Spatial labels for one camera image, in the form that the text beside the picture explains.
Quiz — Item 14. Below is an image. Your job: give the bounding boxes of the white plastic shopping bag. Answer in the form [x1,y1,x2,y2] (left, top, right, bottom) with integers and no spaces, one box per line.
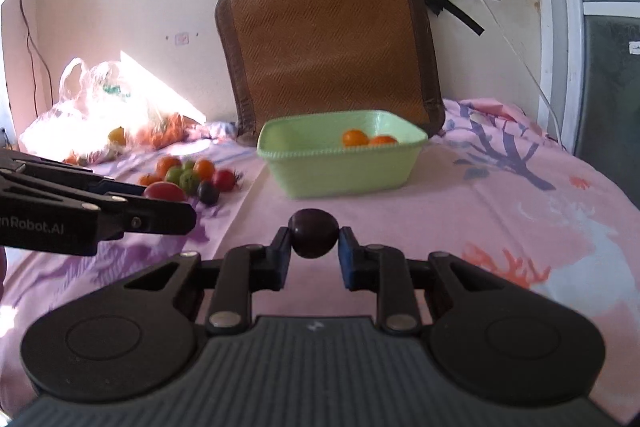
[18,53,206,165]

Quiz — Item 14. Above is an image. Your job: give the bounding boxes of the yellow fruit by bags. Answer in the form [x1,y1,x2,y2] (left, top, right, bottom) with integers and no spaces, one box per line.
[108,127,127,146]

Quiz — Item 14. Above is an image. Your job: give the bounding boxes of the black wall cable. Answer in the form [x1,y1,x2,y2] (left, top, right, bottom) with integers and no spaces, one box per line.
[8,0,56,120]

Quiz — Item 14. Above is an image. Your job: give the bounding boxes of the dark purple plum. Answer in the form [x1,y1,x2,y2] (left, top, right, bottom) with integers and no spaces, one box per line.
[288,208,340,259]

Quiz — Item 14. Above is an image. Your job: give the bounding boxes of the pink deer print bedsheet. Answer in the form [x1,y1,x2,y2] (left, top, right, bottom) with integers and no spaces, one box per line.
[1,98,639,422]

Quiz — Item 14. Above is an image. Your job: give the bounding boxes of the frosted glass door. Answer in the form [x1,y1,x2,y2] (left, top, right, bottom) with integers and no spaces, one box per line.
[538,0,639,202]

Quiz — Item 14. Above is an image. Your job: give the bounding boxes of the orange tangerine front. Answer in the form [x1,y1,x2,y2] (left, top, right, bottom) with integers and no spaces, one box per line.
[342,129,369,147]

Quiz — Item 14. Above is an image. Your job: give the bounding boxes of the green plastic basket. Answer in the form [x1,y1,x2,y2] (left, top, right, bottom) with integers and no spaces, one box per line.
[257,110,428,199]

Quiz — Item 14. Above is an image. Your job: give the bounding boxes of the green tomato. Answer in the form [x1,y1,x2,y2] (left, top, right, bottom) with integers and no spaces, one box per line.
[164,166,183,185]
[182,159,195,170]
[179,169,201,196]

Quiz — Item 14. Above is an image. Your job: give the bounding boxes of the red tomato with stem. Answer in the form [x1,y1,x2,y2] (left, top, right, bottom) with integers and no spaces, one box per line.
[212,169,243,193]

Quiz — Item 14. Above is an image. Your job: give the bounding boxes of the white wall switch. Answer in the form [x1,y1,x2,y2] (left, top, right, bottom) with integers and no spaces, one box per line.
[175,32,189,46]

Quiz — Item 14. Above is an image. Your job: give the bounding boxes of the green tomato back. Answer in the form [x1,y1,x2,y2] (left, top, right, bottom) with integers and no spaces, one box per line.
[182,159,195,170]

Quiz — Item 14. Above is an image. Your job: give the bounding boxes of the orange tangerine back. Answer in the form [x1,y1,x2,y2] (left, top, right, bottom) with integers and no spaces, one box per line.
[138,173,163,186]

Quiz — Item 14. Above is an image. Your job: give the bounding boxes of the small orange tomato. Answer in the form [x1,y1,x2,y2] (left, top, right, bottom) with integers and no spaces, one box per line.
[192,158,216,181]

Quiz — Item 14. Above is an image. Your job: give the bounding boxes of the large orange tangerine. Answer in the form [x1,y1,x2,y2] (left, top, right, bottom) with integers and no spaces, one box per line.
[155,155,182,179]

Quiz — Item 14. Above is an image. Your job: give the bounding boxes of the brown woven seat cushion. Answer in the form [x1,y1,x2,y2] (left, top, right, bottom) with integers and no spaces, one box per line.
[215,0,445,144]

